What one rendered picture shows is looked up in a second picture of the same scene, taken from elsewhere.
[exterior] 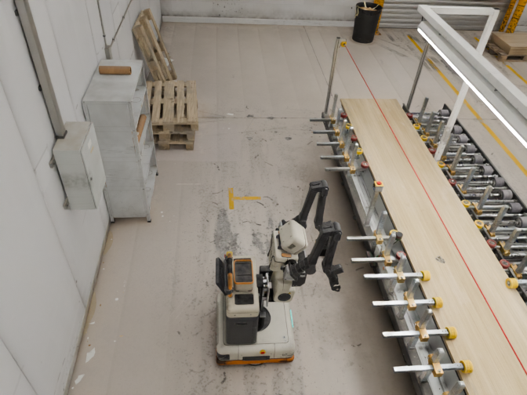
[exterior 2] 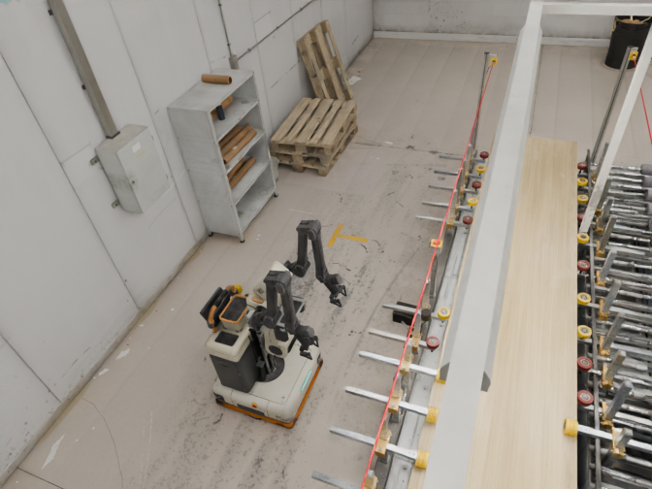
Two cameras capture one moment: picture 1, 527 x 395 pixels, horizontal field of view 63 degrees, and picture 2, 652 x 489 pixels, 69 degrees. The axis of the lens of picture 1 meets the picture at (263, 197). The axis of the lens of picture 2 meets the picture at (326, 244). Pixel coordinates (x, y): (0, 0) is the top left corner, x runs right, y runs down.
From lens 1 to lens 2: 1.79 m
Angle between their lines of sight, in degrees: 25
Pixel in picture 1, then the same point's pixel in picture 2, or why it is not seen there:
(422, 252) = not seen: hidden behind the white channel
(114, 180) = (206, 192)
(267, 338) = (265, 393)
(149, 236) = (234, 256)
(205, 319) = not seen: hidden behind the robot
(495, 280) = (550, 415)
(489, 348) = not seen: outside the picture
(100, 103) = (181, 110)
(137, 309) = (182, 325)
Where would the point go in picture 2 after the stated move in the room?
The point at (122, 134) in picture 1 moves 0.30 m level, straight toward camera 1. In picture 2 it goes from (205, 145) to (194, 162)
